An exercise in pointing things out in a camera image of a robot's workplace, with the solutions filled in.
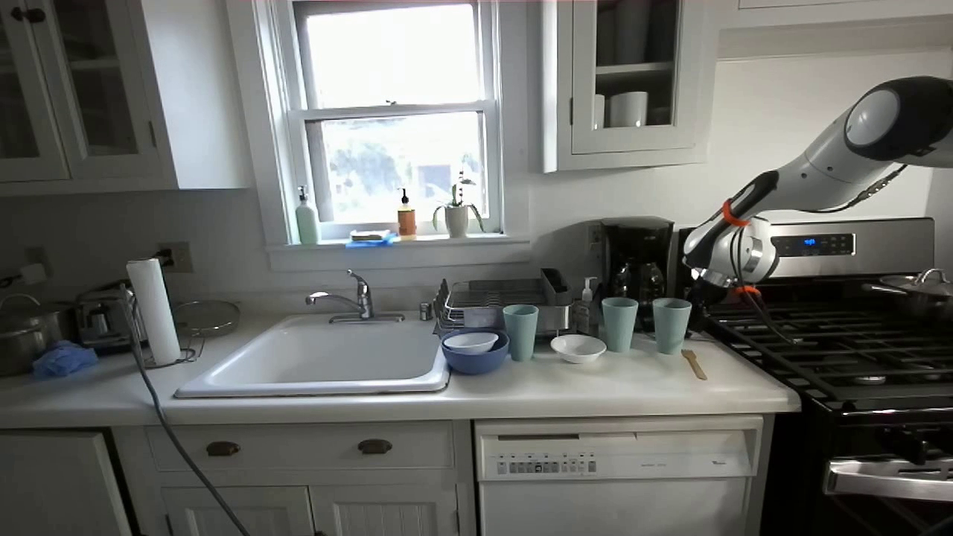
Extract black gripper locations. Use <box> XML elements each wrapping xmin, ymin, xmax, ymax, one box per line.
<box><xmin>705</xmin><ymin>277</ymin><xmax>763</xmax><ymax>309</ymax></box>

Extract teal plastic cup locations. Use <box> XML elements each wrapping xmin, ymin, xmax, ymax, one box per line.
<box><xmin>597</xmin><ymin>294</ymin><xmax>639</xmax><ymax>355</ymax></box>
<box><xmin>499</xmin><ymin>300</ymin><xmax>541</xmax><ymax>364</ymax></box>
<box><xmin>649</xmin><ymin>294</ymin><xmax>696</xmax><ymax>356</ymax></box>

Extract wooden fork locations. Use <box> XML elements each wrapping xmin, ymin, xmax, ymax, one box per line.
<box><xmin>679</xmin><ymin>346</ymin><xmax>710</xmax><ymax>383</ymax></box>

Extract black coffee maker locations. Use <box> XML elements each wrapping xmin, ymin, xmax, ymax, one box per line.
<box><xmin>597</xmin><ymin>218</ymin><xmax>688</xmax><ymax>334</ymax></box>

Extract black gas stove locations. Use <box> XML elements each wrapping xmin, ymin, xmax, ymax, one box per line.
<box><xmin>688</xmin><ymin>213</ymin><xmax>953</xmax><ymax>536</ymax></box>

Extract clear soap bottle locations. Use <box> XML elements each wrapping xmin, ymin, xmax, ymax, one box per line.
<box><xmin>570</xmin><ymin>273</ymin><xmax>600</xmax><ymax>338</ymax></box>

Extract small white bowl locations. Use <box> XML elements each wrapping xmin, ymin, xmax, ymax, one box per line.
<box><xmin>548</xmin><ymin>329</ymin><xmax>609</xmax><ymax>365</ymax></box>

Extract white mug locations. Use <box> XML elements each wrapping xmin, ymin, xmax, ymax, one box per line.
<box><xmin>605</xmin><ymin>88</ymin><xmax>652</xmax><ymax>130</ymax></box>

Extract white dishwasher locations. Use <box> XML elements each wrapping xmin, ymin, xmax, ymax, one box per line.
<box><xmin>471</xmin><ymin>414</ymin><xmax>767</xmax><ymax>536</ymax></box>

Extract metal dish pan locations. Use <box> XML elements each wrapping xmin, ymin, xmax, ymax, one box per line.
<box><xmin>450</xmin><ymin>264</ymin><xmax>578</xmax><ymax>337</ymax></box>

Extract white bowl inside blue bowl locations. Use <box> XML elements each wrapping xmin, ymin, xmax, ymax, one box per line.
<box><xmin>444</xmin><ymin>329</ymin><xmax>502</xmax><ymax>356</ymax></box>

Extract white plant pot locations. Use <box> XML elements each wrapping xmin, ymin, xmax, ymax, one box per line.
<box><xmin>429</xmin><ymin>175</ymin><xmax>489</xmax><ymax>242</ymax></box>

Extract chrome sink sprayer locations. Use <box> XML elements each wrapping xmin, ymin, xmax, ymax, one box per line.
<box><xmin>423</xmin><ymin>277</ymin><xmax>459</xmax><ymax>327</ymax></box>

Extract amber pump bottle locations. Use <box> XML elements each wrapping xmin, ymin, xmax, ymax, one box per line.
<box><xmin>396</xmin><ymin>185</ymin><xmax>419</xmax><ymax>237</ymax></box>

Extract blue sponge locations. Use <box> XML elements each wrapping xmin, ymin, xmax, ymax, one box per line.
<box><xmin>343</xmin><ymin>228</ymin><xmax>396</xmax><ymax>254</ymax></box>

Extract chrome faucet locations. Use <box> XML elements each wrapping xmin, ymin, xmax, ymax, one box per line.
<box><xmin>302</xmin><ymin>268</ymin><xmax>378</xmax><ymax>324</ymax></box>

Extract white framed window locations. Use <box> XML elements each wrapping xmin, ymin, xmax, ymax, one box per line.
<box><xmin>222</xmin><ymin>0</ymin><xmax>539</xmax><ymax>270</ymax></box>

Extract white kitchen sink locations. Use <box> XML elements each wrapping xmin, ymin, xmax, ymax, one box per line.
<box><xmin>171</xmin><ymin>315</ymin><xmax>451</xmax><ymax>401</ymax></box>

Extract green and white bottle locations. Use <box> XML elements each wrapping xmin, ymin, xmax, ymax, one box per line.
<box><xmin>292</xmin><ymin>185</ymin><xmax>322</xmax><ymax>246</ymax></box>

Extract white base cabinet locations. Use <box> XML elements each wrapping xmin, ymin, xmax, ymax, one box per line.
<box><xmin>0</xmin><ymin>419</ymin><xmax>480</xmax><ymax>536</ymax></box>

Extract round glass lid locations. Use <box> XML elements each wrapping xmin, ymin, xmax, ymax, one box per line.
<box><xmin>180</xmin><ymin>294</ymin><xmax>243</xmax><ymax>343</ymax></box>

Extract white paper towel roll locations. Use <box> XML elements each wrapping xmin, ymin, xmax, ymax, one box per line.
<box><xmin>121</xmin><ymin>255</ymin><xmax>186</xmax><ymax>368</ymax></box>

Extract silver toaster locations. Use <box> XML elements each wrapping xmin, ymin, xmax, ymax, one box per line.
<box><xmin>70</xmin><ymin>280</ymin><xmax>136</xmax><ymax>355</ymax></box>

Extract blue cloth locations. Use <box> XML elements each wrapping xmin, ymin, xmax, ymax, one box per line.
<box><xmin>30</xmin><ymin>338</ymin><xmax>100</xmax><ymax>382</ymax></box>

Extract silver cooking pot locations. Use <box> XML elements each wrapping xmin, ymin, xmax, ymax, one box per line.
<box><xmin>0</xmin><ymin>288</ymin><xmax>64</xmax><ymax>377</ymax></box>

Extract white wall cabinet with mugs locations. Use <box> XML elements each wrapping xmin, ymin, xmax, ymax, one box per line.
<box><xmin>539</xmin><ymin>0</ymin><xmax>719</xmax><ymax>178</ymax></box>

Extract wall outlet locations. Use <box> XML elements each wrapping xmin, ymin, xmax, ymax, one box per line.
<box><xmin>158</xmin><ymin>237</ymin><xmax>195</xmax><ymax>277</ymax></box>

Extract thin black power cable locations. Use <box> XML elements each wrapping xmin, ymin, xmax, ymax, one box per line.
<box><xmin>125</xmin><ymin>291</ymin><xmax>252</xmax><ymax>536</ymax></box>

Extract white glass door wall cabinet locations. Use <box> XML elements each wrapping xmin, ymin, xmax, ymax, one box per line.
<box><xmin>0</xmin><ymin>0</ymin><xmax>252</xmax><ymax>197</ymax></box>

